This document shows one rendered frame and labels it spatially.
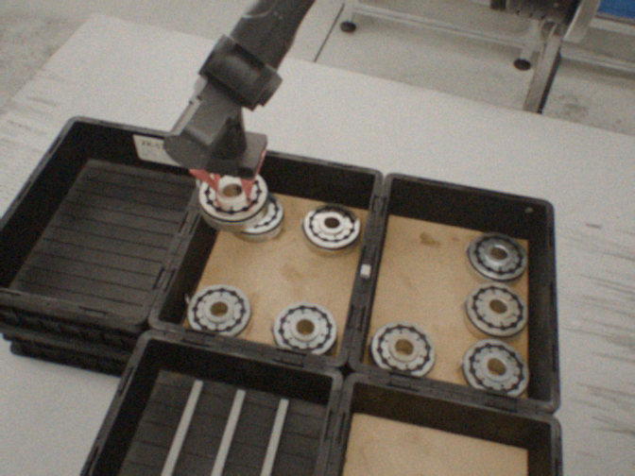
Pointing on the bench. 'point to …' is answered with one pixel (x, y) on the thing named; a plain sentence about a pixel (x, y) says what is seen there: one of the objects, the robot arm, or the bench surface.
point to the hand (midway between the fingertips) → (232, 187)
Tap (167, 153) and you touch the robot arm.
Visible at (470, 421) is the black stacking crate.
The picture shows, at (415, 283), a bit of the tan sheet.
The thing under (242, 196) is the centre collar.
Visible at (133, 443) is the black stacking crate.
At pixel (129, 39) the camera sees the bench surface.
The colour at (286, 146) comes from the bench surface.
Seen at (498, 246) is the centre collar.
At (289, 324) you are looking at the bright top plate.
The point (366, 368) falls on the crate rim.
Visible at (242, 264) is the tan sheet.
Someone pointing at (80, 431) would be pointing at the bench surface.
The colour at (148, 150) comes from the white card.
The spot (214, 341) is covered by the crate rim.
